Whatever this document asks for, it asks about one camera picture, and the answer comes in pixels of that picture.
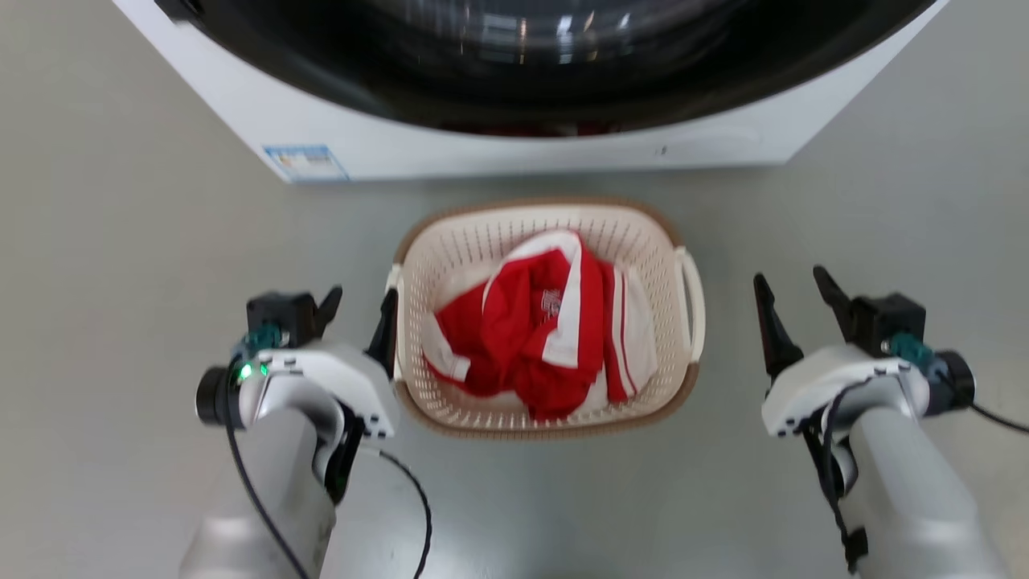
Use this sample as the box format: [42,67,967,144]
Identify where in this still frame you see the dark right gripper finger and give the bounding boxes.
[813,265,856,343]
[752,273,806,381]

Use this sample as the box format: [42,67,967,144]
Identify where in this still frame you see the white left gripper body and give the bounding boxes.
[237,341,401,440]

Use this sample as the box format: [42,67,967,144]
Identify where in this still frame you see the red and white garment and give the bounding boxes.
[422,229,659,424]

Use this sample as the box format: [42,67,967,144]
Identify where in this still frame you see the blue white energy label sticker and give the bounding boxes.
[263,145,350,184]

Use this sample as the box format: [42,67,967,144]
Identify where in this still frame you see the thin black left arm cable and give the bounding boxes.
[360,446,434,579]
[223,402,313,579]

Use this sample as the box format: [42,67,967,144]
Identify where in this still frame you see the beige plastic laundry basket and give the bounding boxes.
[386,197,707,441]

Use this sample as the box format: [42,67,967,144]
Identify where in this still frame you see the dark glass washer door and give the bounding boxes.
[154,0,938,138]

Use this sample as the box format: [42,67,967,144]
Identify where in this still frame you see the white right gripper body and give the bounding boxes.
[760,343,933,439]

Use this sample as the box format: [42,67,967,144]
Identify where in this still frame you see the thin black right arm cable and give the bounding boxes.
[804,382,871,575]
[969,400,1029,437]

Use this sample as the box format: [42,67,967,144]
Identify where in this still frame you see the white front-load washing machine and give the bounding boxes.
[113,0,951,185]

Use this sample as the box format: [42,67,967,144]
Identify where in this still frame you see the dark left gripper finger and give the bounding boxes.
[313,285,345,339]
[366,287,400,380]

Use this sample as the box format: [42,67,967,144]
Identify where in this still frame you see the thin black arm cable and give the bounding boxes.
[804,382,871,575]
[223,402,313,579]
[969,400,1029,437]
[360,446,434,579]

